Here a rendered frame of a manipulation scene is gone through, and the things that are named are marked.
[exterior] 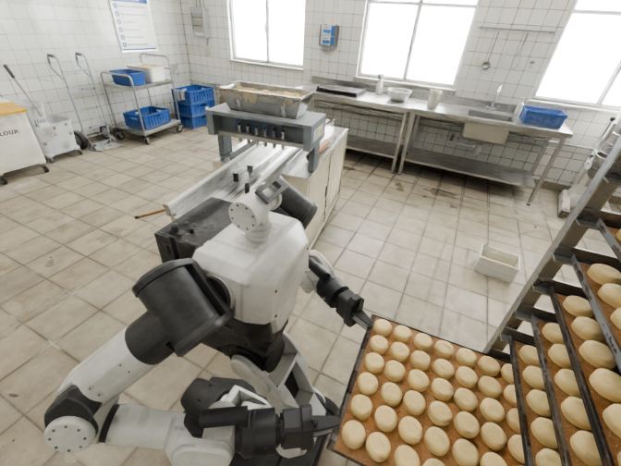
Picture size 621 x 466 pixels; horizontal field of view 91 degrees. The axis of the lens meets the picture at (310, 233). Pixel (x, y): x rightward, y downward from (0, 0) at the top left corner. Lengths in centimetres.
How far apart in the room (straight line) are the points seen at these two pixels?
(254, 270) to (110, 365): 29
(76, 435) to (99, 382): 10
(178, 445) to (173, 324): 26
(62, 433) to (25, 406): 154
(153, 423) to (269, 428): 23
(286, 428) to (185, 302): 35
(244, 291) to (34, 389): 182
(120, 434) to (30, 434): 143
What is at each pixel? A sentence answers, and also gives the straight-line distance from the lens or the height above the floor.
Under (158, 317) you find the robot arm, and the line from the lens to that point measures 59.
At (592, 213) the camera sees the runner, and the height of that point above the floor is 142.
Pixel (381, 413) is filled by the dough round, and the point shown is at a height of 97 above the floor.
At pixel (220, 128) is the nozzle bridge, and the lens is 228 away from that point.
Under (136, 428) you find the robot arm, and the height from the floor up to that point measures 103.
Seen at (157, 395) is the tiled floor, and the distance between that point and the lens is 202.
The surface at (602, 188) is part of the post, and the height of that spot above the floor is 147.
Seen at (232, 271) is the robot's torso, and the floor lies 127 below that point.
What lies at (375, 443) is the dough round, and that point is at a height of 97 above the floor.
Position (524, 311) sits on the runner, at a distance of 94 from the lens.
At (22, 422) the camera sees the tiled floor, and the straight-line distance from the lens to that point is 224.
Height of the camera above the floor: 169
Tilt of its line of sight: 35 degrees down
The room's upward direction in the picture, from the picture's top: 4 degrees clockwise
